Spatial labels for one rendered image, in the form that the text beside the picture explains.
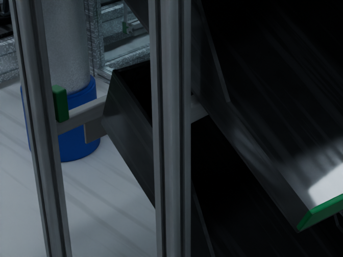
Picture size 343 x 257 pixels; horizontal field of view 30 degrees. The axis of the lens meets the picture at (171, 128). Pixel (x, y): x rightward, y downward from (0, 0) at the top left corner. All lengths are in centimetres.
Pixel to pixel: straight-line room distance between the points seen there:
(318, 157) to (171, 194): 10
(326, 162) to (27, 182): 95
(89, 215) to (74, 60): 31
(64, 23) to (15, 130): 36
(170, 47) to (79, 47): 89
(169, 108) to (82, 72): 89
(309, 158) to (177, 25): 13
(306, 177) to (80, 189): 89
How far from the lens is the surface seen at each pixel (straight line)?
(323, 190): 42
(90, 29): 167
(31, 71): 55
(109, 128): 58
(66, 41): 126
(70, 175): 133
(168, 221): 47
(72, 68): 128
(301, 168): 43
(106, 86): 167
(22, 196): 129
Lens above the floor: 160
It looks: 30 degrees down
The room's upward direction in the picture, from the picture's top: 1 degrees counter-clockwise
